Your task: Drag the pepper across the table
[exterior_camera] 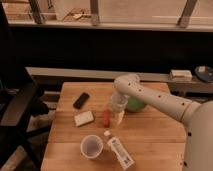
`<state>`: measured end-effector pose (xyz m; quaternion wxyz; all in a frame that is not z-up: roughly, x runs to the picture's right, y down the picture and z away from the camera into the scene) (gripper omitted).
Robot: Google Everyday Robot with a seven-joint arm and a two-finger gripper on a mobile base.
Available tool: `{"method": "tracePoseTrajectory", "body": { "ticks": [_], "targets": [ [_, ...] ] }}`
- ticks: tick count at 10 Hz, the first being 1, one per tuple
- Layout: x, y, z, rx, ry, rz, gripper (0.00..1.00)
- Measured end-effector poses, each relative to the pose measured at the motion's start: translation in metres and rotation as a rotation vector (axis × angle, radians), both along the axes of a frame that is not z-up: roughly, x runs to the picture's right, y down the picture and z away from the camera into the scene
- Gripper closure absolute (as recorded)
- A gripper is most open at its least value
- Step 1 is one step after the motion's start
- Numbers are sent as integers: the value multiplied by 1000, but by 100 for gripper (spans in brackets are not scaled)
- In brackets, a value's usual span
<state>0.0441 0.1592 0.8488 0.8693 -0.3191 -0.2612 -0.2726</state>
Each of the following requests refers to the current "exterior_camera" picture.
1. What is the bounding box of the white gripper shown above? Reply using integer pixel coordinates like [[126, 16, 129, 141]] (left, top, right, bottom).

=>
[[109, 91, 129, 125]]

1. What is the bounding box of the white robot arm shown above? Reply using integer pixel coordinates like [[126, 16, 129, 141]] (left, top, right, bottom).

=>
[[110, 74, 213, 171]]

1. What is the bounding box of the green bowl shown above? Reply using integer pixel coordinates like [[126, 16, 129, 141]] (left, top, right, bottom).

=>
[[126, 97, 146, 113]]

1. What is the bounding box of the white sponge block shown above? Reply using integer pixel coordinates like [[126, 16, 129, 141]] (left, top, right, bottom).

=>
[[74, 111, 94, 127]]

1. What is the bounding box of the black rectangular block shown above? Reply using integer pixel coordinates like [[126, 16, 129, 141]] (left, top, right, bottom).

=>
[[73, 93, 89, 109]]

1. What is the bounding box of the clear plastic cup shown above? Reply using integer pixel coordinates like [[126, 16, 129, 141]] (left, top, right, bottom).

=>
[[80, 135, 103, 159]]

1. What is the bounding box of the white labelled bottle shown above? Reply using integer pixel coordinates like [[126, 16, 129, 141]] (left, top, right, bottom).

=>
[[104, 130, 134, 170]]

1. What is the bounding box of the small box on ledge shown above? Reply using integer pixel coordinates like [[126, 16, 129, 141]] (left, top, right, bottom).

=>
[[170, 70, 192, 81]]

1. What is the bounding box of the dark round object on ledge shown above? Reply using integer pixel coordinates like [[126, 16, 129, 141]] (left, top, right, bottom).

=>
[[195, 66, 213, 83]]

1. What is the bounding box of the black office chair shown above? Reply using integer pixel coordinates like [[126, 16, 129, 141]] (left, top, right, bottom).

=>
[[0, 2, 50, 171]]

